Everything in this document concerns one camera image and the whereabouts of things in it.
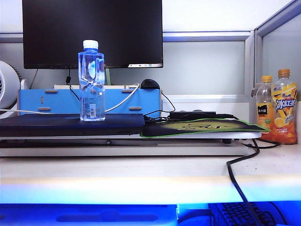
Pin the clear mineral water bottle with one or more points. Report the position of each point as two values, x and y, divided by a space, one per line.
91 94

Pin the dark closed laptop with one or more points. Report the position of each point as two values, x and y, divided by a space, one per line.
47 126

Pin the small orange juice bottle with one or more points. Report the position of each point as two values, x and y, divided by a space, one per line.
264 110

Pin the large iced tea bottle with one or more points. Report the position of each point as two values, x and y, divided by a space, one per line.
284 113

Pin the black green-edged mouse pad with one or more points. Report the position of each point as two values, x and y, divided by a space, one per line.
164 129

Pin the black power adapter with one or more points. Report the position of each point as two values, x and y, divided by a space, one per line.
178 115

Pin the black computer mouse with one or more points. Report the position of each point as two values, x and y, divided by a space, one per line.
149 84

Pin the white desk riser platform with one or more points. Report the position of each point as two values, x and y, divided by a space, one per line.
117 151

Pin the blue wooden monitor riser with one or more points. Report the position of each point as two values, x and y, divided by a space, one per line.
47 101

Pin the black computer monitor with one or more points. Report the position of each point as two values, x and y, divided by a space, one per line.
94 23

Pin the black keyboard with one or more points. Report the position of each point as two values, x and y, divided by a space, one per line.
235 214

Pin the white desk fan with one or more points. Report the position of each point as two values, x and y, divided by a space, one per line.
7 89

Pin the pale green stand post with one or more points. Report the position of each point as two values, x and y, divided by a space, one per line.
108 77

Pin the grey aluminium partition frame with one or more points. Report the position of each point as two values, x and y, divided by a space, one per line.
252 58

